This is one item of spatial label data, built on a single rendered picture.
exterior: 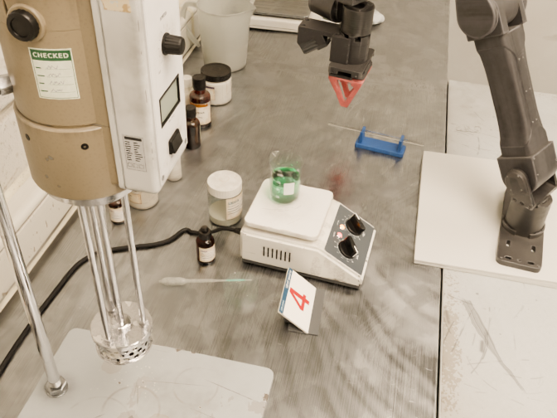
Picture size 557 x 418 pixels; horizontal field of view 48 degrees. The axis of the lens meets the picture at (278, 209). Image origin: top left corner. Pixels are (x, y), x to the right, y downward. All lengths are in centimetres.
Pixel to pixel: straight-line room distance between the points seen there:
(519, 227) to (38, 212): 78
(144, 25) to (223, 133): 89
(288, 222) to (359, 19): 41
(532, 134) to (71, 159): 74
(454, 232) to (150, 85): 75
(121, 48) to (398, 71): 121
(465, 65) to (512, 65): 148
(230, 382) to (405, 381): 24
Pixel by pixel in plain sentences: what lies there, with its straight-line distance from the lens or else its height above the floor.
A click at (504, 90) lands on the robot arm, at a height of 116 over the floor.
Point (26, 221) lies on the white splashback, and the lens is 104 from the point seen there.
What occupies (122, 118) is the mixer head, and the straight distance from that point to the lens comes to 50.
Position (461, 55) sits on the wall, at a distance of 248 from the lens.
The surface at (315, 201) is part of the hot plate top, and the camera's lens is 102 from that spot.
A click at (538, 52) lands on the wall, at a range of 250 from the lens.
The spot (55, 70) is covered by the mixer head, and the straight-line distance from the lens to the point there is 49.
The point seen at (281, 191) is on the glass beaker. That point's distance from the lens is 99.
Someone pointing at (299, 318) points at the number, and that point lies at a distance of 94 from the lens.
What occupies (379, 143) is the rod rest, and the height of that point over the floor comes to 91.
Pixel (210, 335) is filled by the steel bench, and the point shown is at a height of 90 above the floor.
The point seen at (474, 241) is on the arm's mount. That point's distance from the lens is 112.
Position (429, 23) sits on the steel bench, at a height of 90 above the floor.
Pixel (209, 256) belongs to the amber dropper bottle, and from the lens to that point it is 102.
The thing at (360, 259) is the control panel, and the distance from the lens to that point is 101.
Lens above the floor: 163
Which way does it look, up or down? 40 degrees down
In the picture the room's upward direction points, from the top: 3 degrees clockwise
